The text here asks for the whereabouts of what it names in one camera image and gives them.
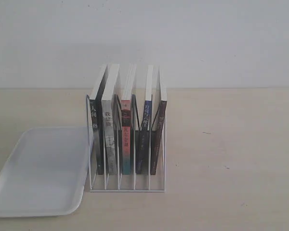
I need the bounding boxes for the white wire book rack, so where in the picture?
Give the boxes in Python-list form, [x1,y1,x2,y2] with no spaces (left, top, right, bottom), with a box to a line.
[86,96,167,193]

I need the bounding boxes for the blue moon cover book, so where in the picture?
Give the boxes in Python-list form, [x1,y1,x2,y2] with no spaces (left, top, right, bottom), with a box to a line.
[136,65,154,174]

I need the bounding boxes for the white plastic tray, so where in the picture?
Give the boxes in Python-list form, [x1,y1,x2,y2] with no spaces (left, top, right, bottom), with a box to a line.
[0,127,89,218]

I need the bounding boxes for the dark brown spine book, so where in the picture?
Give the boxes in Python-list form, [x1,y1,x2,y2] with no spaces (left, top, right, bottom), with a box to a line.
[150,66,167,175]

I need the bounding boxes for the black spine book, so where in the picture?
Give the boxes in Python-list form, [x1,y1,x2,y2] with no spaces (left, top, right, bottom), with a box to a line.
[89,64,108,175]

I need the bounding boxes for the red teal spine book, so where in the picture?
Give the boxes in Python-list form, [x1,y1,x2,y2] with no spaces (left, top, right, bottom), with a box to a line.
[121,64,137,175]

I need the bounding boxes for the grey spine book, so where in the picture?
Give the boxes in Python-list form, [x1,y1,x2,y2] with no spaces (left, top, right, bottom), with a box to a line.
[101,64,120,175]

